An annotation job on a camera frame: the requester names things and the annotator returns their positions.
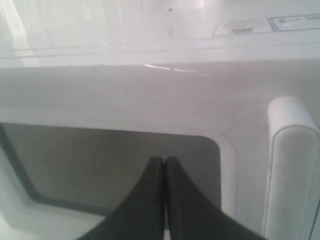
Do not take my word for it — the blue warning sticker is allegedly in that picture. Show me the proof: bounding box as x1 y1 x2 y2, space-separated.
212 13 320 37

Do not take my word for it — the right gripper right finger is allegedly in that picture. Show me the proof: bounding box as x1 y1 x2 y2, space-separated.
165 156 264 240

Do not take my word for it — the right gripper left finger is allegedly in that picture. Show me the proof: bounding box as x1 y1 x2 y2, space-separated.
83 156 165 240

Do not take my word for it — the white microwave door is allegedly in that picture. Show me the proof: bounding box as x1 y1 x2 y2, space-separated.
0 59 320 240

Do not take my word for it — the white microwave oven body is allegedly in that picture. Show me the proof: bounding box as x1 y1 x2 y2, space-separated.
0 0 320 68

